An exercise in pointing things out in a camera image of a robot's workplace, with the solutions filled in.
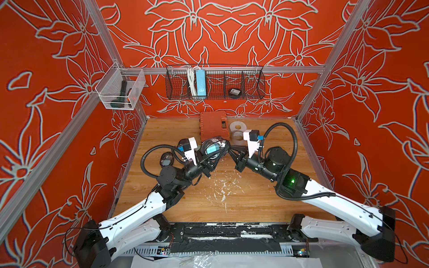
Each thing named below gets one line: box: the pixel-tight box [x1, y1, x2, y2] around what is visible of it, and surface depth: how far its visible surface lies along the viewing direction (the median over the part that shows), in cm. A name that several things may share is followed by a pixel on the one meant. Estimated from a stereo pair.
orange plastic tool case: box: [199, 111, 231, 143], surface depth 115 cm
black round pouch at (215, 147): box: [201, 135, 231, 161], surface depth 56 cm
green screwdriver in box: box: [110, 79, 128, 109], surface depth 83 cm
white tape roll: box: [229, 120, 247, 132], surface depth 116 cm
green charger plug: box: [206, 143, 220, 155], surface depth 56 cm
